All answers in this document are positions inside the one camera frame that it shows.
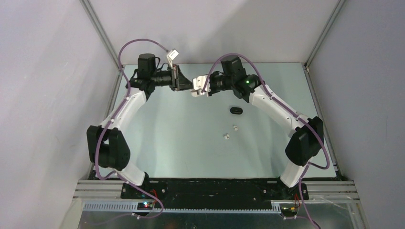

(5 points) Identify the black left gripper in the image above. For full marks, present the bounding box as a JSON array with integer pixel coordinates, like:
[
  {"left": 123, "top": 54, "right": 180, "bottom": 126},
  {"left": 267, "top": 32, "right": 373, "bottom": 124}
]
[{"left": 150, "top": 65, "right": 194, "bottom": 92}]

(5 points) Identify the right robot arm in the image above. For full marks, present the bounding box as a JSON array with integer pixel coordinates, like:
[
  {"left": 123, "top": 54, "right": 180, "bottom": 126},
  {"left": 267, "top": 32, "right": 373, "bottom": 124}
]
[{"left": 201, "top": 53, "right": 327, "bottom": 199}]

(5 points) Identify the aluminium front frame rail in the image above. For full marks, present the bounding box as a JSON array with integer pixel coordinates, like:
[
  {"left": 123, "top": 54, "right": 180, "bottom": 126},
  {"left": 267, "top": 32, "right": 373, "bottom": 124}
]
[{"left": 73, "top": 180, "right": 360, "bottom": 203}]

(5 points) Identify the grey slotted cable duct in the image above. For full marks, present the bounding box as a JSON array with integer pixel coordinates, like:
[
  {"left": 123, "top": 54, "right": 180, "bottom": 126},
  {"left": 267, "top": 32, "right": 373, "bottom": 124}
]
[{"left": 83, "top": 201, "right": 281, "bottom": 214}]

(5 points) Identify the black earbud charging case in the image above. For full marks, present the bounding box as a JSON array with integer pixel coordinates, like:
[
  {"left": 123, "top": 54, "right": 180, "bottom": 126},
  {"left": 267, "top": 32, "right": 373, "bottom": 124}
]
[{"left": 229, "top": 107, "right": 243, "bottom": 115}]

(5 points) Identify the white earbud charging case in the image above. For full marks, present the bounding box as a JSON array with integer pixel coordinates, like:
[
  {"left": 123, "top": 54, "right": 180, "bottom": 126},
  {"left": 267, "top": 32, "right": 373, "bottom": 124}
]
[{"left": 191, "top": 90, "right": 208, "bottom": 97}]

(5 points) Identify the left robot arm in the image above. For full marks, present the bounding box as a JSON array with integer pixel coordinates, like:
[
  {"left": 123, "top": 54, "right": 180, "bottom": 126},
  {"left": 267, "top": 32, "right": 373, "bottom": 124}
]
[{"left": 86, "top": 50, "right": 193, "bottom": 199}]

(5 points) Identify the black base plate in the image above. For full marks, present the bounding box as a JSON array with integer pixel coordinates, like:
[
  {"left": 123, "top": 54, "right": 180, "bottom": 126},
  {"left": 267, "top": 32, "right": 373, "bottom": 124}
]
[{"left": 120, "top": 178, "right": 309, "bottom": 209}]

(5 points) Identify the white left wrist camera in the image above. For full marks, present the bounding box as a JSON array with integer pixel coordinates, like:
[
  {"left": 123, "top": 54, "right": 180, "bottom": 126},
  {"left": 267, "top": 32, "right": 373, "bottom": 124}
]
[{"left": 166, "top": 49, "right": 179, "bottom": 68}]

